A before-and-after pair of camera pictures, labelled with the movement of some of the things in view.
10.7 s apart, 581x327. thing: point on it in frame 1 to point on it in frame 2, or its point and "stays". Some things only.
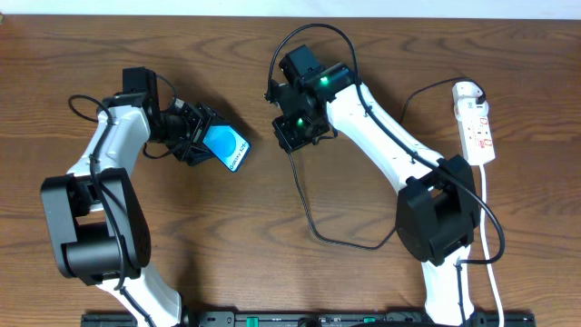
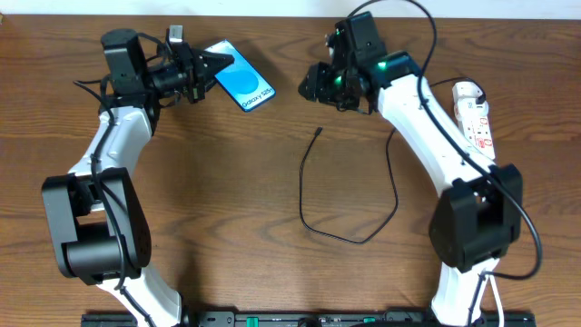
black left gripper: (196, 137) to (194, 73)
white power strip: (475, 131) stays
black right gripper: (295, 132) to (319, 84)
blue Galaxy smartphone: (228, 144) to (249, 89)
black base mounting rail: (120, 319) stays
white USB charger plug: (466, 89) stays
